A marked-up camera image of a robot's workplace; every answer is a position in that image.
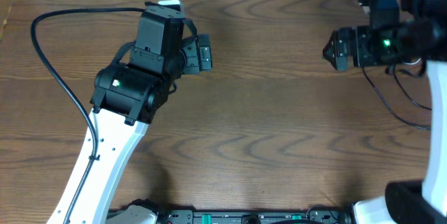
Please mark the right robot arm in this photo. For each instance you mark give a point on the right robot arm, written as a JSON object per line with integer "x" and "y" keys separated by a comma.
{"x": 403, "y": 32}

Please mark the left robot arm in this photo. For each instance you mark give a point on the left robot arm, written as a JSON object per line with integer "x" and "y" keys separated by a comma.
{"x": 127, "y": 94}

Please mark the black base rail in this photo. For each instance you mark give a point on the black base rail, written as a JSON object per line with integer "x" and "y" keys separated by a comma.
{"x": 146, "y": 211}

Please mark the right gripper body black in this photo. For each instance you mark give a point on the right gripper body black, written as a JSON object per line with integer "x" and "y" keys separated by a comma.
{"x": 348, "y": 47}

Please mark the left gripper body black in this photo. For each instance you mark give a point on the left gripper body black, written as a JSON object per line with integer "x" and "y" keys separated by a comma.
{"x": 203, "y": 53}

